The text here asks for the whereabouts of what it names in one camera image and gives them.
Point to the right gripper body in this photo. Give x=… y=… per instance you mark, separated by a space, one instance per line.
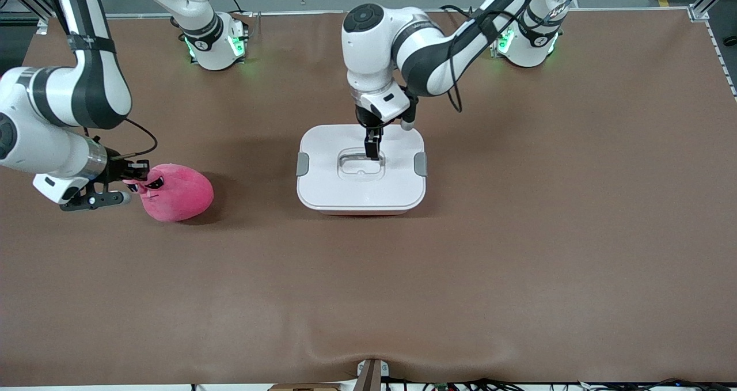
x=114 y=169

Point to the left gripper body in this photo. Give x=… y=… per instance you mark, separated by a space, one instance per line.
x=365 y=118

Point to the pink plush toy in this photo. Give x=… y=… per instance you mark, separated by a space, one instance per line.
x=178 y=198

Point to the white box lid grey clips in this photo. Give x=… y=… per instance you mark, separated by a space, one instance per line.
x=322 y=172

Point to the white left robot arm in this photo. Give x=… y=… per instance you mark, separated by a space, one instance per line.
x=368 y=51

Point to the brown table mat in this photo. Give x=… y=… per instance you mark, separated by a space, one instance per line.
x=368 y=293

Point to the brown cardboard piece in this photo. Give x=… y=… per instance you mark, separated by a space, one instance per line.
x=305 y=387

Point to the black caster wheel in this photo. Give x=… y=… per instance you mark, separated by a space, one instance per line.
x=731 y=41

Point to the aluminium table edge rail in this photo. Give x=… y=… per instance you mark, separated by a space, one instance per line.
x=288 y=12

